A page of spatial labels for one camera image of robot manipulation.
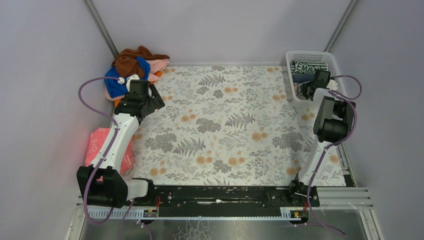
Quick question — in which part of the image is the orange blue rabbit towel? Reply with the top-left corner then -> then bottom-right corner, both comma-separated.
293,81 -> 310,100

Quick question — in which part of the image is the brown towel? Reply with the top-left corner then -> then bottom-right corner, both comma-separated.
111,46 -> 170,78

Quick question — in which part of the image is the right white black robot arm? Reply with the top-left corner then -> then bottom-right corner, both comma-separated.
287,69 -> 358,208

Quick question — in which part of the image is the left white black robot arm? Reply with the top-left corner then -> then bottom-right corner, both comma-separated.
76,79 -> 165,208

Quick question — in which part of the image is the white plastic basket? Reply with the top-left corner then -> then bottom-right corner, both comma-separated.
285,50 -> 340,106

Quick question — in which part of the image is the dark blue rolled towel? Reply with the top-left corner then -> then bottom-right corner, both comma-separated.
292,74 -> 314,84

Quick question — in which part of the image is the striped lemon rolled towel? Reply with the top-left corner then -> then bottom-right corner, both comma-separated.
290,60 -> 329,75

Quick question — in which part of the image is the light pink towel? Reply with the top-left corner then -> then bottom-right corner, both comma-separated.
104,57 -> 170,102

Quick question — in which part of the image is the pink patterned towel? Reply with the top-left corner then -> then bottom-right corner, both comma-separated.
84,127 -> 134,174

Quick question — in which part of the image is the floral table mat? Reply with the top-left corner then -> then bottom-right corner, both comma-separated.
99,65 -> 347,187

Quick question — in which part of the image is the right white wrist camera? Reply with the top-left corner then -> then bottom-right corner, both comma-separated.
326,79 -> 338,91

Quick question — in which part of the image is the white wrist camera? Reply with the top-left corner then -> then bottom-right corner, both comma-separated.
117,74 -> 140,92
326,79 -> 338,91

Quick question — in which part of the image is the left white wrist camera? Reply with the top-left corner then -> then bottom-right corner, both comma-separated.
117,74 -> 140,92

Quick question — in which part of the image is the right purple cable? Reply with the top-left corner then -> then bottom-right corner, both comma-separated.
304,74 -> 363,237

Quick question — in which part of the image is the purple cable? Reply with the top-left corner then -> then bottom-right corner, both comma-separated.
78,76 -> 133,240
304,74 -> 363,237

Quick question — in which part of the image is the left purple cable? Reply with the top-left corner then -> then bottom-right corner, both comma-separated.
78,76 -> 133,240

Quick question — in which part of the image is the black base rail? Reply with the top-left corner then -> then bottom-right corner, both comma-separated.
134,185 -> 320,218

